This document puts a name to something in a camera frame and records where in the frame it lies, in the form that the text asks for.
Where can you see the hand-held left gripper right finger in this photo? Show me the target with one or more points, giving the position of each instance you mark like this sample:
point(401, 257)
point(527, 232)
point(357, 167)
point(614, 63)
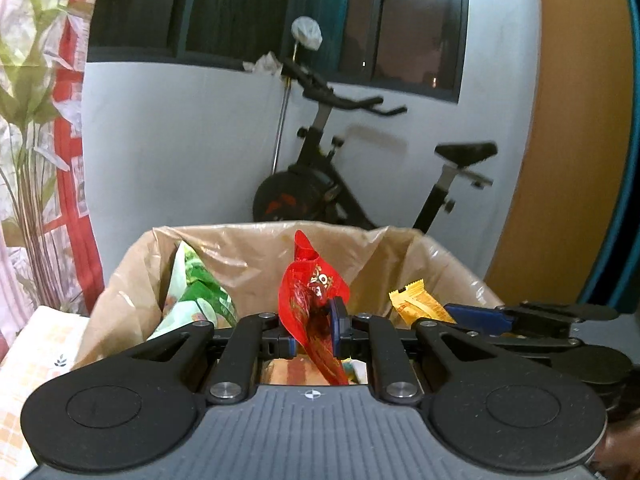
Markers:
point(338, 325)

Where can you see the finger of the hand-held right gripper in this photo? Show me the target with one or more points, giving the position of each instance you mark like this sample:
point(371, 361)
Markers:
point(540, 341)
point(480, 317)

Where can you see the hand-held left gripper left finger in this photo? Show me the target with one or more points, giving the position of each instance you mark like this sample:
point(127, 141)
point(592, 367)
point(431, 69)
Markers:
point(291, 348)

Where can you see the red snack packet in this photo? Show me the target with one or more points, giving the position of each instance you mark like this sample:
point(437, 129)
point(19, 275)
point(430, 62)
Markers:
point(307, 300)

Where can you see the orange snack packet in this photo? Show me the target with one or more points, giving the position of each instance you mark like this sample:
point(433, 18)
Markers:
point(417, 305)

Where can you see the brown paper shopping bag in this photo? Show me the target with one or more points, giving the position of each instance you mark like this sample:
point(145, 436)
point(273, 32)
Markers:
point(250, 260)

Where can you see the green snack packet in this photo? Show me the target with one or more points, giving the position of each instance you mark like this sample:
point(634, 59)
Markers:
point(197, 295)

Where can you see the black exercise bike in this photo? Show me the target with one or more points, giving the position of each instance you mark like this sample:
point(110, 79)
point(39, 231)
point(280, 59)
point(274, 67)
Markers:
point(310, 185)

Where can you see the wooden door panel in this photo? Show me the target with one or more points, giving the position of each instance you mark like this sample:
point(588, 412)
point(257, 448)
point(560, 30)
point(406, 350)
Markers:
point(555, 160)

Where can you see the metal pole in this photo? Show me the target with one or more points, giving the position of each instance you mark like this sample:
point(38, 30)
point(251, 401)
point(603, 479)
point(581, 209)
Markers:
point(281, 130)

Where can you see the checked tablecloth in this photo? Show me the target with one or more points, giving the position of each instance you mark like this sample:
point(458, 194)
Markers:
point(35, 360)

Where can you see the crumpled clear plastic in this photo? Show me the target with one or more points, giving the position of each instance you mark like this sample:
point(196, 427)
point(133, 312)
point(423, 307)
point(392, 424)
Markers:
point(262, 64)

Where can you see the white plastic bag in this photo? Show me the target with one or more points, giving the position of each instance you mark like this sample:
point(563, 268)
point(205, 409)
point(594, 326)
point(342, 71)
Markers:
point(306, 33)

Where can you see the dark window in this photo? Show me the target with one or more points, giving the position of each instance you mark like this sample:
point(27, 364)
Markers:
point(275, 15)

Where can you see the printed wall cloth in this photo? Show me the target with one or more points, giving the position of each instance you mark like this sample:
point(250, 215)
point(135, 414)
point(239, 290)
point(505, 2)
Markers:
point(35, 135)

